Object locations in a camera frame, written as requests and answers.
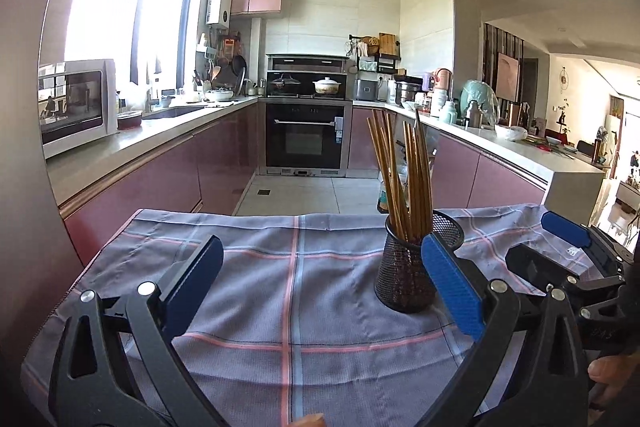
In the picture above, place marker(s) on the left hand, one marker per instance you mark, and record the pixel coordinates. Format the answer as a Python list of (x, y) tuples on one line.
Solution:
[(311, 420)]

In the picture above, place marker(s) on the white microwave oven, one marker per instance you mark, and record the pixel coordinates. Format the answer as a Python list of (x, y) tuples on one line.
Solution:
[(77, 104)]

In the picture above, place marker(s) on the bamboo chopstick red end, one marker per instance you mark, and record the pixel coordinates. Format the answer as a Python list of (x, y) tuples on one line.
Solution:
[(382, 136)]

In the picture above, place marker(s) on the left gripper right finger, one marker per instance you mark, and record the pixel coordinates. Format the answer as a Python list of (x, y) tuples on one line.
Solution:
[(549, 384)]

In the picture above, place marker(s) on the pink kettle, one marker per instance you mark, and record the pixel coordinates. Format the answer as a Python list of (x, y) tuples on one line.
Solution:
[(443, 79)]

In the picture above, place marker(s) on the dark red bowl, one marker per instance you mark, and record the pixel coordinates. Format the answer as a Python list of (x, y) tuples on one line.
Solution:
[(129, 120)]

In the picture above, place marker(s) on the teal covered appliance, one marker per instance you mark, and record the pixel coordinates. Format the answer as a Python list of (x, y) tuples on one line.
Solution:
[(485, 98)]

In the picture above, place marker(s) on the white water heater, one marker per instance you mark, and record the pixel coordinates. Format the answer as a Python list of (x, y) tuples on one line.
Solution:
[(218, 13)]

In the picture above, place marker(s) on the plastic oil bottle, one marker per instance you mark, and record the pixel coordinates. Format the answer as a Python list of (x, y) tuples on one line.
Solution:
[(382, 203)]

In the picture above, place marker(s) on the black range hood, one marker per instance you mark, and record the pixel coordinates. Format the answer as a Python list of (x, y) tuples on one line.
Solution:
[(306, 63)]

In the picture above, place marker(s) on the black built-in oven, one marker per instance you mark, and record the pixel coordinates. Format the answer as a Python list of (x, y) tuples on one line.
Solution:
[(306, 137)]

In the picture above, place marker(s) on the black cooking pot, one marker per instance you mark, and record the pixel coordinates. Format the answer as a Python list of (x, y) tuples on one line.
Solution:
[(283, 85)]

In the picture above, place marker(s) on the right hand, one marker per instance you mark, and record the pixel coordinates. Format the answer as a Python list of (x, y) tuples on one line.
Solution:
[(612, 373)]

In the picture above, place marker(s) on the white ceramic pot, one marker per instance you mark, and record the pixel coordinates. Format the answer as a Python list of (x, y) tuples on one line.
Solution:
[(327, 87)]

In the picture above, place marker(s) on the grey plaid tablecloth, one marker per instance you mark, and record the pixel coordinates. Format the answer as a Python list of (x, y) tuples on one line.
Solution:
[(291, 326)]

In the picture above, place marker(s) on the dark brown chopstick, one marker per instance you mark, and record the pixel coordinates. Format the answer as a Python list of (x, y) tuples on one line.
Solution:
[(404, 228)]

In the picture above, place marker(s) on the black spice rack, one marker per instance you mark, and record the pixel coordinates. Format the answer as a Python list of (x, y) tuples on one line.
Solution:
[(380, 53)]

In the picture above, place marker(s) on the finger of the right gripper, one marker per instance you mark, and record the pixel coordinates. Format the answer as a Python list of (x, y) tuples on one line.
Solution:
[(575, 231), (544, 273)]

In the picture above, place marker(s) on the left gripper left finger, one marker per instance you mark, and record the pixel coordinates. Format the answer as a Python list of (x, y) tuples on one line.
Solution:
[(91, 382)]

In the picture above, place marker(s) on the bamboo chopstick patterned end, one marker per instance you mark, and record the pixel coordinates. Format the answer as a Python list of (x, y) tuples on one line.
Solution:
[(396, 201)]

